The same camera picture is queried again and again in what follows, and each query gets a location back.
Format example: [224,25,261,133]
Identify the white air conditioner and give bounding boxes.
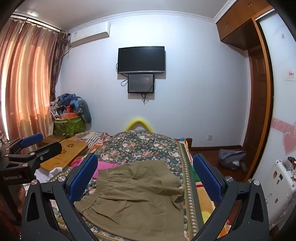
[69,22,110,46]

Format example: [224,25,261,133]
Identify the grey backpack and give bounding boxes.
[219,149,248,173]

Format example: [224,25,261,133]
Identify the floral bedspread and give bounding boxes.
[50,130,204,241]

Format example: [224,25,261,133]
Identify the black wall television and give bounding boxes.
[117,46,166,74]

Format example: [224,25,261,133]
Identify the small black wall monitor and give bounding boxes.
[128,73,155,94]

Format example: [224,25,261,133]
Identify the yellow foam tube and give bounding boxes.
[124,118,153,133]

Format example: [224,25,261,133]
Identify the striped cloth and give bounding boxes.
[76,132,112,149]

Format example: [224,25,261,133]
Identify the olive green pants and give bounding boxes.
[73,160,185,232]

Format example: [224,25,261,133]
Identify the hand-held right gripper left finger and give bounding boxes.
[21,152,102,241]

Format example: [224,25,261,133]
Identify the wooden overhead cabinet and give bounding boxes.
[216,0,274,50]

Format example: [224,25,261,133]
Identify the white cloth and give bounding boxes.
[35,166,61,184]

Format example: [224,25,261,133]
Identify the wooden wardrobe frame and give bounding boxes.
[243,19,274,182]

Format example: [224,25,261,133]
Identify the pile of clothes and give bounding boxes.
[50,93,92,123]

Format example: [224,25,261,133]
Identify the wooden bed frame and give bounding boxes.
[176,137,193,163]

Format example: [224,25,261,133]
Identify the white wardrobe door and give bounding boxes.
[251,10,296,183]

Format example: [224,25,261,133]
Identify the colourful fleece blanket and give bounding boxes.
[183,139,232,232]

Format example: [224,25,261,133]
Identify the orange sheer curtain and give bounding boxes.
[0,15,62,144]

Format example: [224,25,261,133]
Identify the white case with stickers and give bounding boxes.
[261,159,296,232]

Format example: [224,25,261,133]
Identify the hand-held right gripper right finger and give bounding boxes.
[193,153,277,241]

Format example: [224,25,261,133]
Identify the bamboo lap desk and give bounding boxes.
[40,137,88,172]

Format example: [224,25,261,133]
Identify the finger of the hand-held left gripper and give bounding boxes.
[6,141,63,168]
[5,133,44,154]

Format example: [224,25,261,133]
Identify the black monitor cable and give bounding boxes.
[121,78,149,104]

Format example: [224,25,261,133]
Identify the brown patterned curtain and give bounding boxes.
[50,29,70,102]

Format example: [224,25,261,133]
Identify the pink garment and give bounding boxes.
[70,159,116,179]

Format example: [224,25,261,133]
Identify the green storage bag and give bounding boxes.
[53,115,86,138]

